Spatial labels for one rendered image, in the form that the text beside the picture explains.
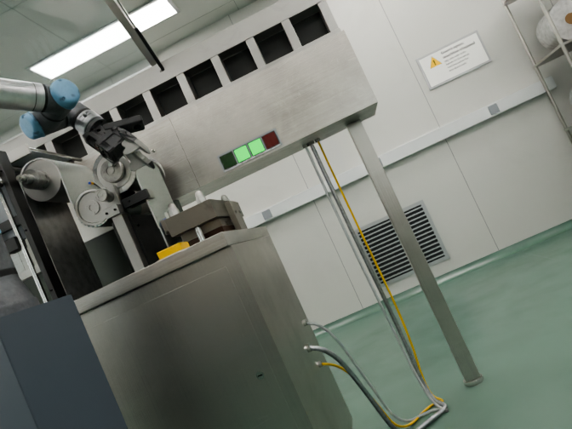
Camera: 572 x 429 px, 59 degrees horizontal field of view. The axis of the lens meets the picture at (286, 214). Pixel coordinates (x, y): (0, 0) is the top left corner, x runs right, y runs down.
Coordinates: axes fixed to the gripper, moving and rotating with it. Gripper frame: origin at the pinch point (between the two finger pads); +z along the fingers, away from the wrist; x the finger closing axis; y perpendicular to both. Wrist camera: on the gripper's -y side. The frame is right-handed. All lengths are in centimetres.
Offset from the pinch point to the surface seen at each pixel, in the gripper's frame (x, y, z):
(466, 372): -75, -29, 120
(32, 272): -26, 43, -15
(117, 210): -18.0, 14.1, -5.5
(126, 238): -23.7, 18.3, 0.6
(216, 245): 3.9, 11.6, 33.9
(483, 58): -167, -295, 44
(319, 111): -25, -63, 20
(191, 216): -17.5, 1.9, 14.5
